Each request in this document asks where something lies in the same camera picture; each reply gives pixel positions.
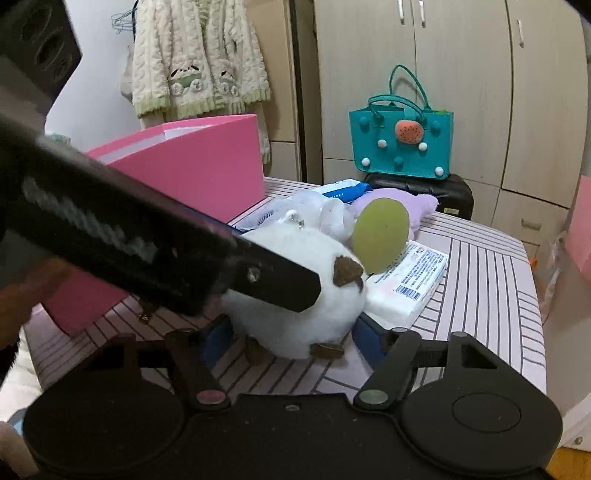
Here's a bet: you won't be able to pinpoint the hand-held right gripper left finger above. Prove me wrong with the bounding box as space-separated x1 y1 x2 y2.
85 316 234 414

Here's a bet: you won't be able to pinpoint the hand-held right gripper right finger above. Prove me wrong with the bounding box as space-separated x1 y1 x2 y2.
353 314 502 412

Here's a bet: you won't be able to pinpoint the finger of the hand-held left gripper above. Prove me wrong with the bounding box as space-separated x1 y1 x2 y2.
225 235 322 313

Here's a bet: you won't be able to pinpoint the white plush toy green ear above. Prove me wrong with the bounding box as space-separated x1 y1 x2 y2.
222 196 411 361

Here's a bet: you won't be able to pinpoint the white tissue pack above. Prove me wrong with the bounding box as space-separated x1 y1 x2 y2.
365 240 450 326

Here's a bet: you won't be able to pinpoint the clear plastic bag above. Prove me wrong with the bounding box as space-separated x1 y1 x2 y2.
277 191 354 241

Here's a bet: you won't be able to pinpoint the blue and white wipes pack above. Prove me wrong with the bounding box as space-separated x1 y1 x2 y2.
318 181 374 202

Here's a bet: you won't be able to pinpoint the pink storage box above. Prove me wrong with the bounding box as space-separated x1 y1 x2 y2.
44 114 266 337

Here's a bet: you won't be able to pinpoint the purple plush toy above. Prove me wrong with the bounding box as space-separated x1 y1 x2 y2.
348 191 439 243

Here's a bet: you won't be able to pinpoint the striped table cover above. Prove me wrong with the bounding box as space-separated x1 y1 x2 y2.
25 178 548 402

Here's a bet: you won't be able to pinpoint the black suitcase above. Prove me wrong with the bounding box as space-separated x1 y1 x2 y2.
365 173 475 221

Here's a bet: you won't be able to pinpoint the teal tote bag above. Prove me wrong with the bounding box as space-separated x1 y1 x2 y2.
348 65 454 182

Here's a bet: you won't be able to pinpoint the cream knitted sweater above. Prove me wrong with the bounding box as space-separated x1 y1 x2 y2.
121 0 273 164

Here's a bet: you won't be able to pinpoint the crumpled plastic bag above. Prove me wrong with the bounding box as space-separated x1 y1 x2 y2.
538 231 571 319

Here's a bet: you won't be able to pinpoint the pink tote bag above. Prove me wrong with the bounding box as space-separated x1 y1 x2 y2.
566 175 591 278

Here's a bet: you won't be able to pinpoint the beige wardrobe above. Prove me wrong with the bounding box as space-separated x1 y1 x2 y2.
265 0 588 252

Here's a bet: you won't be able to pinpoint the black curved frame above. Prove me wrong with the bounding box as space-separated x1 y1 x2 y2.
288 0 324 182

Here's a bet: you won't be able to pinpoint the wire clothes hangers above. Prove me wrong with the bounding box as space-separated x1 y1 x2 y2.
111 0 139 35

